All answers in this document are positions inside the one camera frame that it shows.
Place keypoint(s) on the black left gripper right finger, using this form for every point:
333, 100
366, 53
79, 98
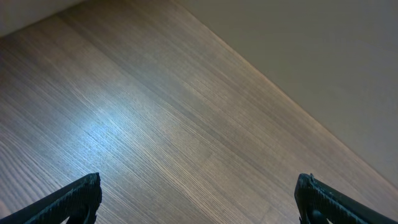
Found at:
319, 203

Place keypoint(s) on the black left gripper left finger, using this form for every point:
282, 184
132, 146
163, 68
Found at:
75, 203

